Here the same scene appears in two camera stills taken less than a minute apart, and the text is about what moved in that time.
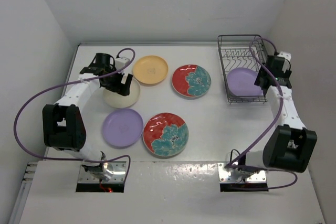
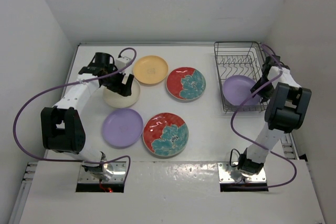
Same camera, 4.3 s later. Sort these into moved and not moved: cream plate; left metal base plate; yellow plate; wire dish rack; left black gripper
Moved: wire dish rack
Not moved: left black gripper; yellow plate; left metal base plate; cream plate
